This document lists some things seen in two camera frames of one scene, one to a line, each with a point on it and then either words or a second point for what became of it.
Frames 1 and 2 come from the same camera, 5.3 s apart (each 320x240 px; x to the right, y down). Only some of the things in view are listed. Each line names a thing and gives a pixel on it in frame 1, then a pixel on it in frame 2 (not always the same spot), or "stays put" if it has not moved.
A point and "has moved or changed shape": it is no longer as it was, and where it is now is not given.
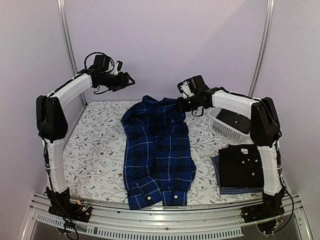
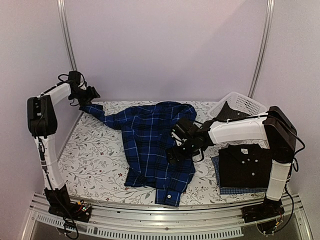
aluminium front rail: x=109 y=222 stays put
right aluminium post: x=264 y=50 stays put
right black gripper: x=182 y=106 to x=178 y=156
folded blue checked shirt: x=228 y=190 stays put
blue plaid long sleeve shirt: x=158 y=165 has moved or changed shape
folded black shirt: x=240 y=166 stays put
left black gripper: x=123 y=81 to x=93 y=93
